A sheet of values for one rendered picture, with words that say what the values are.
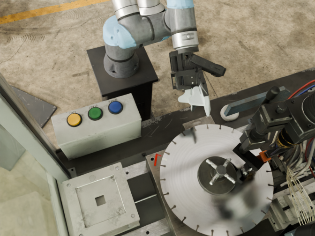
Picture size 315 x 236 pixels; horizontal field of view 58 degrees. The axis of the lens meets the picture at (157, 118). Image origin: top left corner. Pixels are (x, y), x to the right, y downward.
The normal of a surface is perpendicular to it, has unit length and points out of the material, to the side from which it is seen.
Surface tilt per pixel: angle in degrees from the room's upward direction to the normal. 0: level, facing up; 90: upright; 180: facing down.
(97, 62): 0
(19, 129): 90
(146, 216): 0
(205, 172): 5
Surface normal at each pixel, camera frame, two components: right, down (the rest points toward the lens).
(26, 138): 0.36, 0.84
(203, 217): 0.05, -0.45
